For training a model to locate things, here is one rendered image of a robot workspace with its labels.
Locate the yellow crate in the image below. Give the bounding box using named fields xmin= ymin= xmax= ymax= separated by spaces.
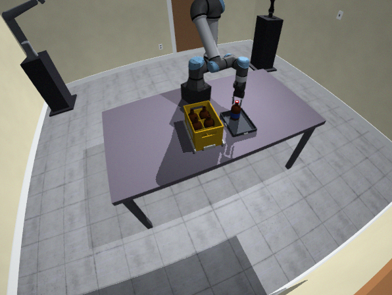
xmin=184 ymin=103 xmax=224 ymax=151

